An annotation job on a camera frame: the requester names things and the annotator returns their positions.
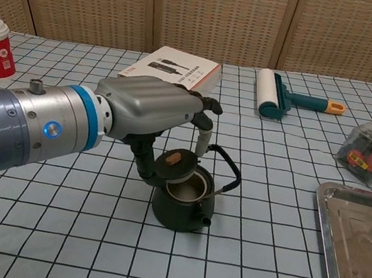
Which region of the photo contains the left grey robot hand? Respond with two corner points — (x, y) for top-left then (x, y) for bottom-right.
(80, 67), (228, 196)

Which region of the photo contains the white cardboard product box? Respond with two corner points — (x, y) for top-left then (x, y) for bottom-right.
(116, 38), (227, 99)

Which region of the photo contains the black teapot lid wooden knob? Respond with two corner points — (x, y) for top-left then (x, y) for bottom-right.
(151, 143), (202, 186)

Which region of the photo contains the black cast iron teapot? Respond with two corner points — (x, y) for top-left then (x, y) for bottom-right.
(147, 135), (247, 240)

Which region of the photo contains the woven rattan folding screen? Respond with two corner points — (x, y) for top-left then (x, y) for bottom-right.
(0, 0), (372, 96)

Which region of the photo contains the teal lint roller yellow tip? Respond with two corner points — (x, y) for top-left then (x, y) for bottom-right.
(250, 67), (351, 133)

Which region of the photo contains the blue checked tablecloth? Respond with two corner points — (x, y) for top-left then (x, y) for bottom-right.
(0, 16), (372, 278)

